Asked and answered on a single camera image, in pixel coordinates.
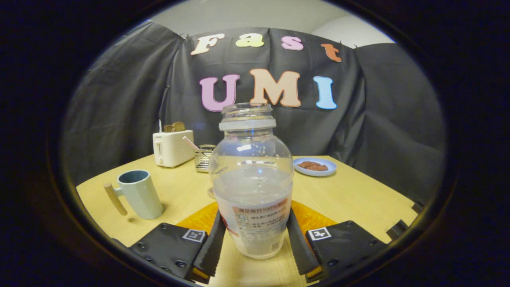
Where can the blue plate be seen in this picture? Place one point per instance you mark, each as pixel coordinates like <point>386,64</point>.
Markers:
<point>314,173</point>

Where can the brown bread slices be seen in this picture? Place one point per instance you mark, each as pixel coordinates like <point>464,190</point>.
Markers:
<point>175,127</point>

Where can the white toaster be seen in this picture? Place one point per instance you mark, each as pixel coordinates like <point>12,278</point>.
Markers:
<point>173,148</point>

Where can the clear plastic juice bottle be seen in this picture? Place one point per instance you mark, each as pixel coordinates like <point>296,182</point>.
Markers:
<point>252,179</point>

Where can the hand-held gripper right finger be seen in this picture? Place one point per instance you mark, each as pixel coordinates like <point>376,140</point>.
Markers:
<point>298,247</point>

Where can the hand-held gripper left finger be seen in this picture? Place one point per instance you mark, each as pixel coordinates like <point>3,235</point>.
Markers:
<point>213,247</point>

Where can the brown food pieces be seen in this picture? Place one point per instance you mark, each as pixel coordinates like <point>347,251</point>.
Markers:
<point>312,166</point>

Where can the wooden table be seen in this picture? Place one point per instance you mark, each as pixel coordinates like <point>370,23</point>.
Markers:
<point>350,195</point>

